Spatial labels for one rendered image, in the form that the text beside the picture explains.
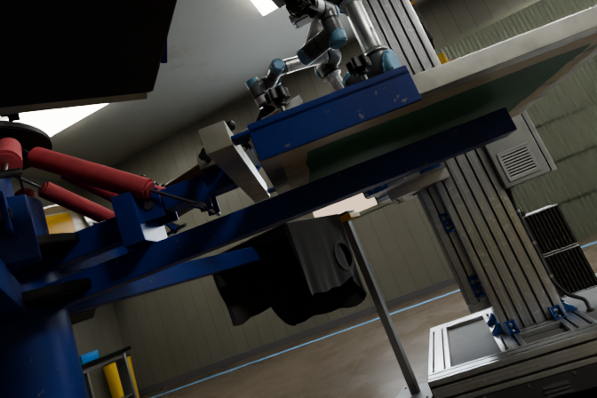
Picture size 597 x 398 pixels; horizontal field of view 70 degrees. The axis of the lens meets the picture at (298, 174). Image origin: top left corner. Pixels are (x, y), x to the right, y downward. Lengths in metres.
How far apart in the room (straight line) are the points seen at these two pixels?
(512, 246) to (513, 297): 0.20
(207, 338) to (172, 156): 2.71
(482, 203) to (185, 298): 5.29
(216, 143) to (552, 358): 1.38
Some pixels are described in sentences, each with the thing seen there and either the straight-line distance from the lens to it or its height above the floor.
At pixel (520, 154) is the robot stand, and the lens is 1.99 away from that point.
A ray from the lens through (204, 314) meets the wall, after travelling 6.55.
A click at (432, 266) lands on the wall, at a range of 5.62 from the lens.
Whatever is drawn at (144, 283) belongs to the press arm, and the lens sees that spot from 1.38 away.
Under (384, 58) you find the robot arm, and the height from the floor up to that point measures 1.44.
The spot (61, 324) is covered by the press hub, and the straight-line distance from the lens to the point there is 1.17.
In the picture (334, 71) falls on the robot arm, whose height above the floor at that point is 1.76.
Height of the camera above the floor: 0.74
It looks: 13 degrees up
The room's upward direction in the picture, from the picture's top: 21 degrees counter-clockwise
